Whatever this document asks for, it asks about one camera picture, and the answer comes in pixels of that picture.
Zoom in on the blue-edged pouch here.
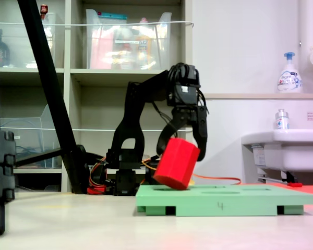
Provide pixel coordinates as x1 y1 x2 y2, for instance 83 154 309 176
98 11 128 24

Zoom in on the empty clear plastic bin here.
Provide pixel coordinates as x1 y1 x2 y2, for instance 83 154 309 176
0 104 63 169

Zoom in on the brown bottle with red cap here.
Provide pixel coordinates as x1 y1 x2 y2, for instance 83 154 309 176
40 4 54 50

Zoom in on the notched black stack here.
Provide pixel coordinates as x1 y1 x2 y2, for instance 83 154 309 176
0 130 16 236

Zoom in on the pink pouch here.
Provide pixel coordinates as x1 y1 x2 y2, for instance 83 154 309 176
90 28 115 70

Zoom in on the orange and red wire loop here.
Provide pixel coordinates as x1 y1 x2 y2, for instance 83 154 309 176
88 156 109 188

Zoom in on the white sink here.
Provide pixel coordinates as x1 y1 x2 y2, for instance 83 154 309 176
241 129 313 172

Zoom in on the dark glass bottle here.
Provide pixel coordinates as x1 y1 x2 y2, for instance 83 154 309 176
0 28 11 68

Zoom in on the white blue soap pump bottle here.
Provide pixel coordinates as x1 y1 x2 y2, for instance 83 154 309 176
277 52 303 94

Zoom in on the red clamp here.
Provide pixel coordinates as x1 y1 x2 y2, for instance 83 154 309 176
87 184 107 195

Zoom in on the clear bin with bottles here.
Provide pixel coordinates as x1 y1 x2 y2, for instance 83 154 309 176
0 12 61 69

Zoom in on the beige shelf unit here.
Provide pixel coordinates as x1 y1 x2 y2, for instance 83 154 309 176
0 0 194 193

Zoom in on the green shape-sorting board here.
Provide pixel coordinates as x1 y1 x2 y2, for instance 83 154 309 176
135 184 313 217

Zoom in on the black tripod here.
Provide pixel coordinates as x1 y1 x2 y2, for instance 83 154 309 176
14 0 91 195

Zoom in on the small clear sanitizer bottle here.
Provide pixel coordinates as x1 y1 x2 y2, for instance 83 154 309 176
274 108 290 130

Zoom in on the large clear storage bin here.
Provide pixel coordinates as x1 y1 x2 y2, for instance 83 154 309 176
85 9 173 70

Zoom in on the orange cable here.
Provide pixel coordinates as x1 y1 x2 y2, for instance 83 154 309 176
142 156 242 186

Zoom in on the pink-capped orange bottle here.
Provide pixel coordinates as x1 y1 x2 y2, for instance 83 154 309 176
135 17 157 70

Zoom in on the red octagonal pillar block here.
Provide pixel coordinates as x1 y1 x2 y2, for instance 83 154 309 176
153 137 201 191

